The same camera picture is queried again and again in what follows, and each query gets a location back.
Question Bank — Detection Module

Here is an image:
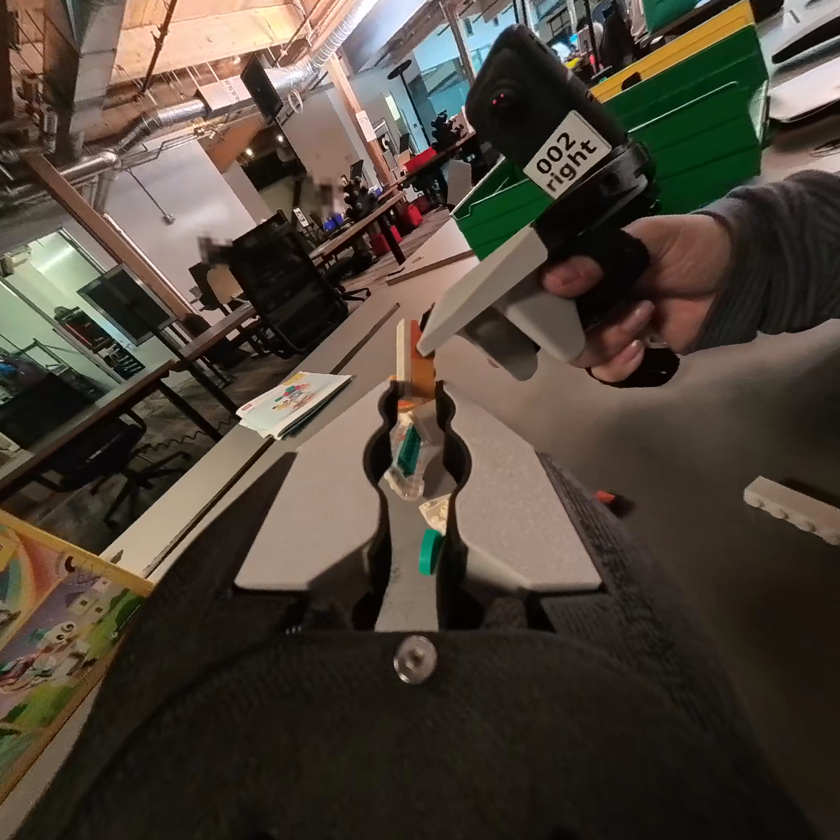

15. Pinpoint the hanging black screen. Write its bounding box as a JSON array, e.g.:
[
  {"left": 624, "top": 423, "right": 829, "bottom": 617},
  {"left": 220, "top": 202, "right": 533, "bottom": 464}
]
[{"left": 238, "top": 54, "right": 285, "bottom": 120}]

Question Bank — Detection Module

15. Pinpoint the black mesh office chair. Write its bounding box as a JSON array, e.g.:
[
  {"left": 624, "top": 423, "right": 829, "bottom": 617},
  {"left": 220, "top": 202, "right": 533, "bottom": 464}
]
[{"left": 228, "top": 220, "right": 350, "bottom": 361}]

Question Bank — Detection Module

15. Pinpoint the yellow lego box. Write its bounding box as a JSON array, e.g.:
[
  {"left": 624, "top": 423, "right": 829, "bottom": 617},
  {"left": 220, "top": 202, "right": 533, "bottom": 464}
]
[{"left": 0, "top": 508, "right": 155, "bottom": 791}]

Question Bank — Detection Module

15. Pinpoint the white lego wing plate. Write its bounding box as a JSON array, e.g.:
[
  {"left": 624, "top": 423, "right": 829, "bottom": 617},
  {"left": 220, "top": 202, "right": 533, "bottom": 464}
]
[{"left": 743, "top": 475, "right": 840, "bottom": 547}]

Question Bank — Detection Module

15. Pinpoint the long wooden table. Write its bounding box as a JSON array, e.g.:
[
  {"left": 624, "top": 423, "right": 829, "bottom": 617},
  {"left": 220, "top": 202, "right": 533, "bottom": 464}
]
[{"left": 0, "top": 302, "right": 260, "bottom": 503}]

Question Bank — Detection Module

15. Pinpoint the black floor lamp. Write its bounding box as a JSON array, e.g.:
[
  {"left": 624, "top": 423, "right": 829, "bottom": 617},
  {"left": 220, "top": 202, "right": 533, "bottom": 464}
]
[{"left": 387, "top": 59, "right": 431, "bottom": 135}]

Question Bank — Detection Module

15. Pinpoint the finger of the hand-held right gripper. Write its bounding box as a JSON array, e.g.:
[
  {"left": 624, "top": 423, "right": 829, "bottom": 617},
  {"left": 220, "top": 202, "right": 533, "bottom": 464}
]
[
  {"left": 418, "top": 230, "right": 586, "bottom": 368},
  {"left": 461, "top": 308, "right": 540, "bottom": 384}
]

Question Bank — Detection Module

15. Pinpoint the silver air duct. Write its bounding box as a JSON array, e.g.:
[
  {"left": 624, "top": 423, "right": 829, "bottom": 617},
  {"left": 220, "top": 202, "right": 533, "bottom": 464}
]
[{"left": 56, "top": 92, "right": 217, "bottom": 188}]

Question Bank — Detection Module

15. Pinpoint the monitor on floor stand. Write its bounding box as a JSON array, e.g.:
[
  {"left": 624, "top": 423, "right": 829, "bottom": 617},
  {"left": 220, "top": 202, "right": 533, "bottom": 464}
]
[{"left": 76, "top": 262, "right": 179, "bottom": 349}]

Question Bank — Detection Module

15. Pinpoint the yellow plastic bin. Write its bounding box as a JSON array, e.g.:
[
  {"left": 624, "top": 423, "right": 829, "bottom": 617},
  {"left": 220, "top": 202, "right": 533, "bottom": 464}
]
[{"left": 591, "top": 0, "right": 756, "bottom": 104}]

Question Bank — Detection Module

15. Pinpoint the white orange lego body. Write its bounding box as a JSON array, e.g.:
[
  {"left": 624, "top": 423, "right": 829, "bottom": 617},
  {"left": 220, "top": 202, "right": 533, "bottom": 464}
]
[{"left": 391, "top": 317, "right": 439, "bottom": 414}]

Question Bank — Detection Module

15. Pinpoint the person's right forearm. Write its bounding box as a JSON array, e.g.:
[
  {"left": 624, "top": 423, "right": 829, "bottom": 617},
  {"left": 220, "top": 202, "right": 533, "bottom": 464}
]
[{"left": 689, "top": 169, "right": 840, "bottom": 352}]

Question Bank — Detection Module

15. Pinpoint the lego instruction booklet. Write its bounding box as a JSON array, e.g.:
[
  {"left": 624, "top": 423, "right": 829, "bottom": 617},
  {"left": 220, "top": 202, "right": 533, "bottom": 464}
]
[{"left": 236, "top": 371, "right": 354, "bottom": 441}]

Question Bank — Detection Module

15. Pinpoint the person's right hand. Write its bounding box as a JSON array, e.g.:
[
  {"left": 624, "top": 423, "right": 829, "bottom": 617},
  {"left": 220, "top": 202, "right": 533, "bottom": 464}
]
[{"left": 542, "top": 212, "right": 734, "bottom": 373}]

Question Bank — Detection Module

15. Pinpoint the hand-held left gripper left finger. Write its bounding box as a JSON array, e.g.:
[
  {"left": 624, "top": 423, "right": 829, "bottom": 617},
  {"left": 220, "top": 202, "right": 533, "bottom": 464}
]
[{"left": 234, "top": 381, "right": 403, "bottom": 596}]

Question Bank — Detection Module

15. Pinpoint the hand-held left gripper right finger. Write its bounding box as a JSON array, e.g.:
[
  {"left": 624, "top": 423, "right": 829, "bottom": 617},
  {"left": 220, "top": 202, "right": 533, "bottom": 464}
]
[{"left": 434, "top": 381, "right": 603, "bottom": 592}]

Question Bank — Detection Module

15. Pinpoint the wooden support post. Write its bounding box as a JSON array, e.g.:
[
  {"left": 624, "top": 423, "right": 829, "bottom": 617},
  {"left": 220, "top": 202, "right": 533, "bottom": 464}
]
[
  {"left": 23, "top": 152, "right": 201, "bottom": 319},
  {"left": 325, "top": 56, "right": 395, "bottom": 188}
]

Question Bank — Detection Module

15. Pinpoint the green plastic bin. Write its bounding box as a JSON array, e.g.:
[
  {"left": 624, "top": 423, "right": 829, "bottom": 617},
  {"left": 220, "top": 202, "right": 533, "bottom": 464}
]
[{"left": 453, "top": 26, "right": 770, "bottom": 260}]

